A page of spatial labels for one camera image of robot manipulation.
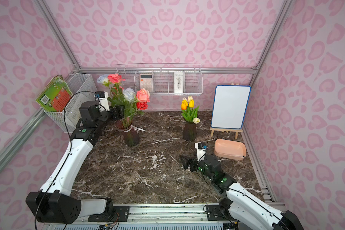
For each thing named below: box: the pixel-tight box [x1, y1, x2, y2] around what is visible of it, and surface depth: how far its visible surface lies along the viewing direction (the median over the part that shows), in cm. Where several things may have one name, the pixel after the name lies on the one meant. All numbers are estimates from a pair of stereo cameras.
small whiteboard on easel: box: [209, 82, 252, 139], surface depth 94 cm
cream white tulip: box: [187, 95, 195, 104], surface depth 87 cm
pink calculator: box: [139, 73, 153, 93], surface depth 95 cm
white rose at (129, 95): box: [123, 88, 137, 103], surface depth 76 cm
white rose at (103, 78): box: [96, 73, 110, 84], surface depth 83 cm
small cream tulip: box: [192, 117, 201, 125], surface depth 78 cm
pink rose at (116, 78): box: [107, 73, 127, 84], surface depth 76 cm
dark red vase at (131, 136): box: [116, 116, 141, 147], surface depth 95 cm
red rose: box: [136, 101, 149, 111], surface depth 75 cm
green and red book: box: [35, 74, 74, 112], surface depth 73 cm
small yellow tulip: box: [181, 97, 189, 106], surface depth 85 cm
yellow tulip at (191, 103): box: [188, 99, 196, 108], surface depth 84 cm
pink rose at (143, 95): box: [136, 87, 151, 103], surface depth 69 cm
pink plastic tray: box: [214, 138, 247, 161], surface depth 97 cm
